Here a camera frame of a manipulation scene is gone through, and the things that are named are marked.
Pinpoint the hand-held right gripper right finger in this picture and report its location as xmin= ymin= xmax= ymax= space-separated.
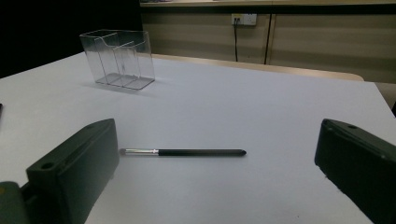
xmin=314 ymin=118 xmax=396 ymax=224

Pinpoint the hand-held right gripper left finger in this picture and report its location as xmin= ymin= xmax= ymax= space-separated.
xmin=21 ymin=118 xmax=120 ymax=224

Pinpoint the clear acrylic organizer box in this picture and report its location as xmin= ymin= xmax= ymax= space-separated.
xmin=78 ymin=29 xmax=156 ymax=91

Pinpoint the black makeup brush silver ferrule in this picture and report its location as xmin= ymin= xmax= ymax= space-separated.
xmin=119 ymin=147 xmax=248 ymax=158

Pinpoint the wooden table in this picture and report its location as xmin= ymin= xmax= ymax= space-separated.
xmin=138 ymin=53 xmax=365 ymax=82

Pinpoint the white table mat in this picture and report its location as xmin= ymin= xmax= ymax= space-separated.
xmin=0 ymin=51 xmax=396 ymax=224

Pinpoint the black power cable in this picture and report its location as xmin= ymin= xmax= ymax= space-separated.
xmin=233 ymin=18 xmax=239 ymax=63

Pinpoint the white wall socket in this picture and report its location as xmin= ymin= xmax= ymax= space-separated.
xmin=231 ymin=13 xmax=258 ymax=26

